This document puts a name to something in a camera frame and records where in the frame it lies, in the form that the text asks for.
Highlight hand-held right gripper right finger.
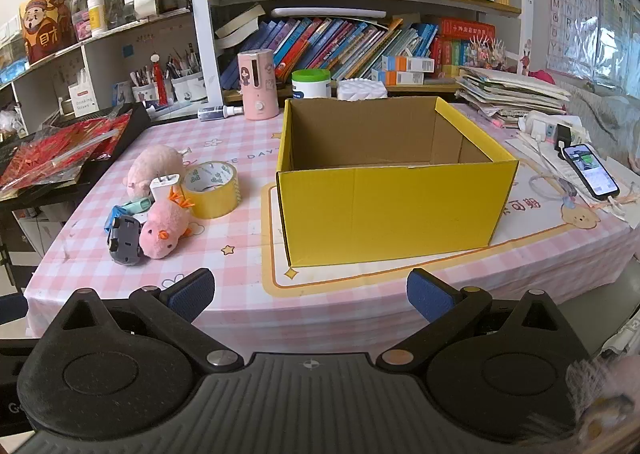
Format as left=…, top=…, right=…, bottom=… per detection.
left=375, top=268, right=592, bottom=376

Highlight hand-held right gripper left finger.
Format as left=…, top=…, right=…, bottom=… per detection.
left=47, top=268, right=240, bottom=376

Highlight grey toy car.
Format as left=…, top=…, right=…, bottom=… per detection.
left=107, top=215, right=146, bottom=266

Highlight yellow cardboard box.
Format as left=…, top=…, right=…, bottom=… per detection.
left=276, top=97, right=520, bottom=268

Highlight yellow packing tape roll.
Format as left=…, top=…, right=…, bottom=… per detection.
left=181, top=161, right=242, bottom=220

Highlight mint green correction tape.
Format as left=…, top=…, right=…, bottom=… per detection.
left=120, top=197, right=153, bottom=216

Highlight white charger plug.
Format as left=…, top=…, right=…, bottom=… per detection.
left=149, top=173, right=181, bottom=202

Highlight blue plastic wrapper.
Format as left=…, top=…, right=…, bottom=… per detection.
left=104, top=204, right=125, bottom=235

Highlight pink pig plush toy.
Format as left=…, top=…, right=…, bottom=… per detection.
left=126, top=144, right=194, bottom=199

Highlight small spray bottle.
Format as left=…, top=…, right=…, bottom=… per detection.
left=197, top=104, right=245, bottom=121

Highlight white power strip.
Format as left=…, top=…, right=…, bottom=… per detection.
left=517, top=110, right=586, bottom=145

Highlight pile of red foil packets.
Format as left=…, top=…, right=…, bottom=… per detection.
left=0, top=114, right=132, bottom=190

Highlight smartphone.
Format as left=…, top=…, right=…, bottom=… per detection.
left=560, top=143, right=621, bottom=200

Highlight white pen cup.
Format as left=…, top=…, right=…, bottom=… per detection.
left=131, top=84, right=161, bottom=109
left=170, top=73, right=207, bottom=102

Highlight person's pink fleece clothing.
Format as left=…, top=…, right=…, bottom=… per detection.
left=565, top=354, right=640, bottom=454

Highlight black charger plug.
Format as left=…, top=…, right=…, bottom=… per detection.
left=555, top=123, right=581, bottom=150

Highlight stack of papers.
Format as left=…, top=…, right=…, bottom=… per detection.
left=452, top=65, right=573, bottom=127

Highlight pink humidifier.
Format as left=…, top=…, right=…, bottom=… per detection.
left=237, top=49, right=276, bottom=121

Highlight white ribbed pouch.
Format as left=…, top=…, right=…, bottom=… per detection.
left=336, top=78, right=388, bottom=100

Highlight orange blue medicine box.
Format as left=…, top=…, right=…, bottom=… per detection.
left=385, top=70, right=426, bottom=85
left=382, top=56, right=435, bottom=72

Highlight red tassel ornament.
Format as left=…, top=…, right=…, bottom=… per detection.
left=151, top=53, right=164, bottom=108

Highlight white drinking straws box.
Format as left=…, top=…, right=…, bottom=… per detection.
left=67, top=69, right=101, bottom=117

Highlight white pen holder cups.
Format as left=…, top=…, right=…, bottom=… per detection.
left=130, top=47, right=203, bottom=85

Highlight white jar green lid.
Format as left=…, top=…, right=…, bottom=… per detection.
left=291, top=69, right=332, bottom=100

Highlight pink flower ornament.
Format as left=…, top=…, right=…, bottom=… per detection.
left=465, top=37, right=506, bottom=70

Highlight white low shelf unit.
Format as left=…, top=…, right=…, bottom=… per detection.
left=0, top=9, right=206, bottom=135

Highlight grey blanket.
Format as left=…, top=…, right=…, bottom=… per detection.
left=565, top=84, right=640, bottom=230

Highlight red book box set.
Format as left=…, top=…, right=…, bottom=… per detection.
left=435, top=17, right=496, bottom=68

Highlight row of colourful books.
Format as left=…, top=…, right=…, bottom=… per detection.
left=217, top=17, right=496, bottom=90

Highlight thick paperback book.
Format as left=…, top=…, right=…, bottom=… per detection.
left=215, top=4, right=266, bottom=50

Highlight white jar yellow label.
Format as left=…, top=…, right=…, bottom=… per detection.
left=87, top=0, right=108, bottom=32

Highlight white flat board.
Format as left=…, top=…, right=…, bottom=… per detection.
left=270, top=7, right=388, bottom=20

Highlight red figure paper bag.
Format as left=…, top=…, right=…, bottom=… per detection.
left=19, top=0, right=78, bottom=66

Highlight alphabet wall poster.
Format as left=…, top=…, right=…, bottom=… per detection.
left=545, top=0, right=603, bottom=80

